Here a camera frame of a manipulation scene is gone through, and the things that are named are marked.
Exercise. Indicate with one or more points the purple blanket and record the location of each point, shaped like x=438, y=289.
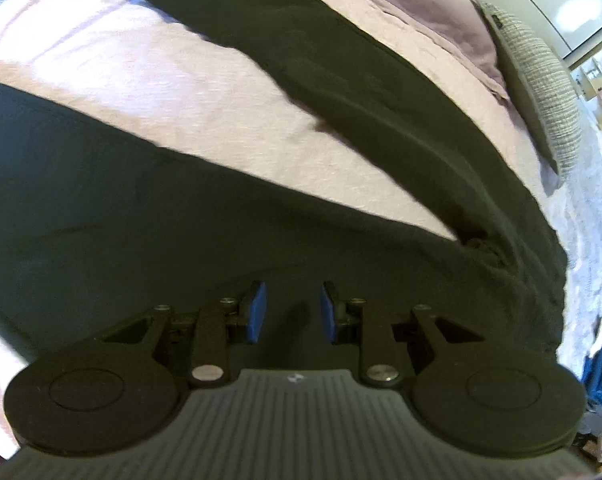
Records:
x=421, y=0

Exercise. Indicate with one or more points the bed with pink cover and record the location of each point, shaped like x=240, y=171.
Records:
x=131, y=70

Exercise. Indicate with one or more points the dark green pants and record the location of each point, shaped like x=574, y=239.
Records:
x=131, y=220

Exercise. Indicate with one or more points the grey herringbone blanket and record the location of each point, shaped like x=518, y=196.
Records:
x=591, y=210

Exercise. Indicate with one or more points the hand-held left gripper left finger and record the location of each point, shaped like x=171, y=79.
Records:
x=256, y=310

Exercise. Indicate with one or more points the grey checked pillow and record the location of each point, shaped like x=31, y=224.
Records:
x=546, y=75

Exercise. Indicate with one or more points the white nightstand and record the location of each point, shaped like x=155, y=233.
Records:
x=601, y=67

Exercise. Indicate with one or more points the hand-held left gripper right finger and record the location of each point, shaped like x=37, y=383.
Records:
x=327, y=312

